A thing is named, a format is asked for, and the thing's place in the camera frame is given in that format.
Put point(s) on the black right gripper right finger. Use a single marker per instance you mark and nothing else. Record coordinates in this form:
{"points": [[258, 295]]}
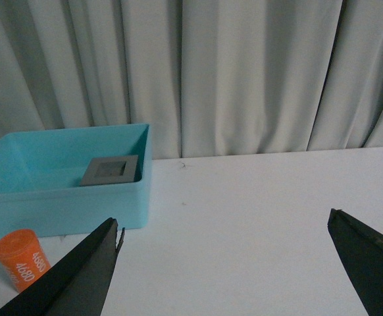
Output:
{"points": [[360, 249]]}

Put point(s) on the light blue plastic box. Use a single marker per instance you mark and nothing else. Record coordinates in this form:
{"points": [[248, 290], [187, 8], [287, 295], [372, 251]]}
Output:
{"points": [[41, 171]]}

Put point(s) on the white pleated curtain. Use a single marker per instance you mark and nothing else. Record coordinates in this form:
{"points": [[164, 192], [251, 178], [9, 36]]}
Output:
{"points": [[210, 77]]}

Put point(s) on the gray cube with square hole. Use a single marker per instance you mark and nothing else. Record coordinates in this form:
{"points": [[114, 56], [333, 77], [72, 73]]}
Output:
{"points": [[110, 170]]}

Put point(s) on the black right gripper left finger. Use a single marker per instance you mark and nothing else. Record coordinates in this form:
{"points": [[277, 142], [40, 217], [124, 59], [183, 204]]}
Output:
{"points": [[78, 284]]}

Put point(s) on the orange cylinder with white numbers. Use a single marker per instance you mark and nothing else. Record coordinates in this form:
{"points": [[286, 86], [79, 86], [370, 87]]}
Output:
{"points": [[22, 257]]}

